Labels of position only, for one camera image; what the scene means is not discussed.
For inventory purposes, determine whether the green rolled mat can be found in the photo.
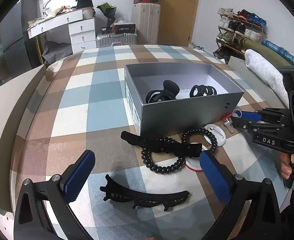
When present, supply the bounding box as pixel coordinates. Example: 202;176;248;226
233;37;294;85

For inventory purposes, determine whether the beige bed board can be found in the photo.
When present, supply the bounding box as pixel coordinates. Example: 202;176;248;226
0;64;47;205

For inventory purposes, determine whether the desk clutter pile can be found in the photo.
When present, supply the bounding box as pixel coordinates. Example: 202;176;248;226
27;4;84;28

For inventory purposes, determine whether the white round pin badge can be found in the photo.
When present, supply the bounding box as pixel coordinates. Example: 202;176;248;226
203;124;227;145

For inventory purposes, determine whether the white suitcase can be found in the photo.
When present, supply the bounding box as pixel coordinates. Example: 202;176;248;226
131;3;161;46

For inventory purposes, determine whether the white ribbed container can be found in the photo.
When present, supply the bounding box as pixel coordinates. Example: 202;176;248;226
83;7;96;19

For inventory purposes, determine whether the grey box lid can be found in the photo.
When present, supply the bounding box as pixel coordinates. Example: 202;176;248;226
227;56;249;68

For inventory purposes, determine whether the silver suitcase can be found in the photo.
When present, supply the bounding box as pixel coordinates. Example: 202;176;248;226
96;31;139;48

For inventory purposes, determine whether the dark cloth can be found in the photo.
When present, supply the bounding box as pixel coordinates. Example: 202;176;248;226
41;41;74;65

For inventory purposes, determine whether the checkered blanket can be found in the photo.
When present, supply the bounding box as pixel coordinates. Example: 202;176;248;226
11;44;291;240

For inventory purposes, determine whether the white vanity desk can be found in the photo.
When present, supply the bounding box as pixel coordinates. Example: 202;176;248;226
27;7;97;54

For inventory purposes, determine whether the wooden door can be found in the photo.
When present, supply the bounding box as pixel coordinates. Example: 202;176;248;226
156;0;201;47

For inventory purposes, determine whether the person's right hand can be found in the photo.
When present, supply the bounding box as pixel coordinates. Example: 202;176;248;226
279;152;294;179

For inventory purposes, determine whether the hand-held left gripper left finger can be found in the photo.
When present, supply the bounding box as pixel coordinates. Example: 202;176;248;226
13;149;96;240

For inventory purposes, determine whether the shoe rack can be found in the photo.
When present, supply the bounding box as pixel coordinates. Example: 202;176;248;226
213;7;267;60

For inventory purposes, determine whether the grey cardboard box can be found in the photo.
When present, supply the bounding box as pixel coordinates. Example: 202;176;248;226
124;63;245;136

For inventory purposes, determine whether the black alligator hair clip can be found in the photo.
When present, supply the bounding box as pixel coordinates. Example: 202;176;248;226
121;131;203;159

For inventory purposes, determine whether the blue plaid cloth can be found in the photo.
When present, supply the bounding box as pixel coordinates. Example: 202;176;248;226
261;39;294;78

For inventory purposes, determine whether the red rimmed round badge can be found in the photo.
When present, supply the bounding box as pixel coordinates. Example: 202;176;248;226
184;146;207;172

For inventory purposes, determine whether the black spiral hair tie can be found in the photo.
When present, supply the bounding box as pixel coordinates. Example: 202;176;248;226
189;84;217;98
141;140;188;174
181;127;218;155

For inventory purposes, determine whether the small black hair claw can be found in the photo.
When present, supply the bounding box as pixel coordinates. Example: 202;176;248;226
145;79;180;104

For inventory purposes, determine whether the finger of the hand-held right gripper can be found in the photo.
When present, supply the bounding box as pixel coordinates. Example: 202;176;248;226
232;117;288;136
233;107;289;122

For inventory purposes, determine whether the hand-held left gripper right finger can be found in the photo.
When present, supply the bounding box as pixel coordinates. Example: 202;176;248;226
199;150;282;240

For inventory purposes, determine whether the black wrapped flower bouquet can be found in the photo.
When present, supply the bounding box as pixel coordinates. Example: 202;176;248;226
96;2;117;20

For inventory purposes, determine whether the grey refrigerator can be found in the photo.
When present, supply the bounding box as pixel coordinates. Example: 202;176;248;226
17;0;47;72

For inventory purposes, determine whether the white folded blanket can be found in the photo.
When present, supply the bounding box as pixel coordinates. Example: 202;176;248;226
244;49;291;108

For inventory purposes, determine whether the large black hair claw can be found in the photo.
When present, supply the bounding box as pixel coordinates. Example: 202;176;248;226
99;174;190;212

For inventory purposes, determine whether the row of shoes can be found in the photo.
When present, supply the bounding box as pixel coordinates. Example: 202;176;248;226
216;7;267;53

